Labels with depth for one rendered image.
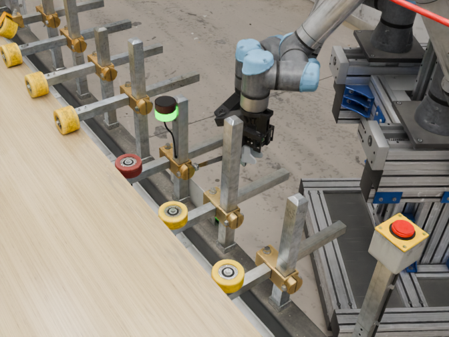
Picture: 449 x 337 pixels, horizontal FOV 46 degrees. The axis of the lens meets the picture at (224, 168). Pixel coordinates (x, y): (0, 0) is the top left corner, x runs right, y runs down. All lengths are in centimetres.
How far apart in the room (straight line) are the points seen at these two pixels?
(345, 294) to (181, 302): 105
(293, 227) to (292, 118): 223
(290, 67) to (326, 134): 201
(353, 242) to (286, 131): 113
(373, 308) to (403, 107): 75
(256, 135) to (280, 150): 173
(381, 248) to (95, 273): 67
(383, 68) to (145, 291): 123
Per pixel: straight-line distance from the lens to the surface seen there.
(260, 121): 142
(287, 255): 133
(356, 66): 204
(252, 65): 133
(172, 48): 417
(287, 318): 150
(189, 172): 165
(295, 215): 123
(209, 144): 175
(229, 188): 144
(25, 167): 166
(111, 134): 207
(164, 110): 149
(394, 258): 103
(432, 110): 164
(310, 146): 322
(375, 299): 116
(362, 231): 247
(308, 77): 136
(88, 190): 154
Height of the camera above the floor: 192
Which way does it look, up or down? 40 degrees down
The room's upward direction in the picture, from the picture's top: 3 degrees clockwise
